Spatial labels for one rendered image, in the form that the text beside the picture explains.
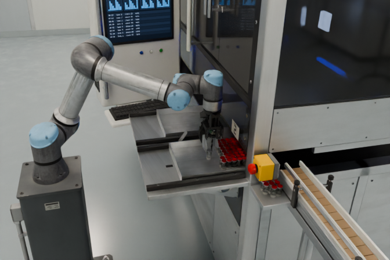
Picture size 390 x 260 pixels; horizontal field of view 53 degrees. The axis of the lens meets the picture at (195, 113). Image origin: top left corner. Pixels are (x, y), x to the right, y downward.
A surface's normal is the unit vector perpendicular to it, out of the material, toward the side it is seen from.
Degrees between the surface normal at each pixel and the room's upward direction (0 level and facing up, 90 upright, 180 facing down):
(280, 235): 90
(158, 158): 0
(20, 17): 90
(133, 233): 0
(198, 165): 0
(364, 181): 90
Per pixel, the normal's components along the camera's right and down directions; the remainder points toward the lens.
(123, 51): 0.42, 0.42
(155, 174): 0.02, -0.89
